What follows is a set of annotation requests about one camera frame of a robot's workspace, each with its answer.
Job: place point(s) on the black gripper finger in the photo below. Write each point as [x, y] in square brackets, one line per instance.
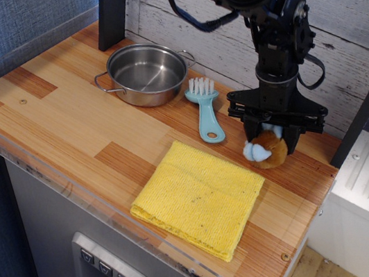
[252, 128]
[291, 135]

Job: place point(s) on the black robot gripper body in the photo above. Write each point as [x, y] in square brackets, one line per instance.
[279, 104]

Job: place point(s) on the blue and brown plush mouse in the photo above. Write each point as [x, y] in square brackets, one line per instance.
[268, 149]

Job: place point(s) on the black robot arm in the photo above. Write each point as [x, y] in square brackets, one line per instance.
[282, 38]

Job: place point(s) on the light blue dish brush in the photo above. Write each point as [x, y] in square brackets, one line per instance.
[202, 92]

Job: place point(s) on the yellow folded cloth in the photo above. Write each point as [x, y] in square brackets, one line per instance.
[199, 198]

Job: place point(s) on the white ribbed cabinet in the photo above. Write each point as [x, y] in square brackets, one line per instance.
[341, 230]

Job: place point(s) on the small stainless steel pot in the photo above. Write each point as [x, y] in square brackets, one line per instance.
[147, 75]

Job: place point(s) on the silver dispenser button panel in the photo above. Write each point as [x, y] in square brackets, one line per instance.
[93, 260]

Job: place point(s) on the clear acrylic edge guard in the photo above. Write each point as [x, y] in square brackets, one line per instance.
[54, 206]

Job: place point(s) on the black left vertical post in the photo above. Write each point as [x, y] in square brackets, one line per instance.
[111, 23]

